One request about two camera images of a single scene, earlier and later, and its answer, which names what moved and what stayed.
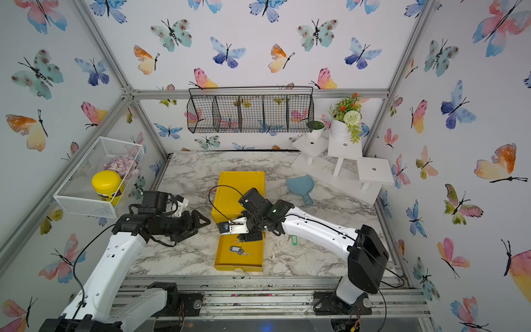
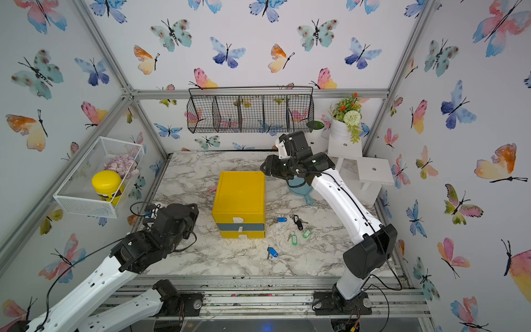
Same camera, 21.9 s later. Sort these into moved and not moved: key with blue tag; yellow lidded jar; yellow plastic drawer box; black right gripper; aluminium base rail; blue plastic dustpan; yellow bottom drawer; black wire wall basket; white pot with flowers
Moved: yellow bottom drawer; key with blue tag; black right gripper
Not moved: yellow lidded jar; blue plastic dustpan; black wire wall basket; aluminium base rail; white pot with flowers; yellow plastic drawer box
